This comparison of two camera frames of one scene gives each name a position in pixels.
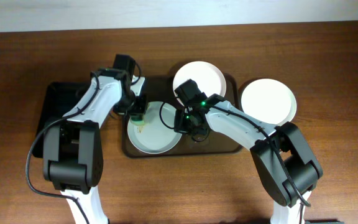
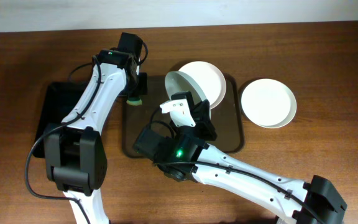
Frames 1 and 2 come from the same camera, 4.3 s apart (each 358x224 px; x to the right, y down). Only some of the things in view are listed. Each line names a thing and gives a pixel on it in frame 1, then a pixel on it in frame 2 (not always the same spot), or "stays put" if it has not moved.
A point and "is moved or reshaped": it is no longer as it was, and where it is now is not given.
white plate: (269, 101) stays put
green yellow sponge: (137, 122) is moved or reshaped
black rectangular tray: (60, 97) stays put
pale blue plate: (157, 135) is moved or reshaped
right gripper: (196, 131) stays put
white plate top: (209, 78) stays put
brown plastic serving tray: (161, 89) stays put
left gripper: (137, 115) to (134, 91)
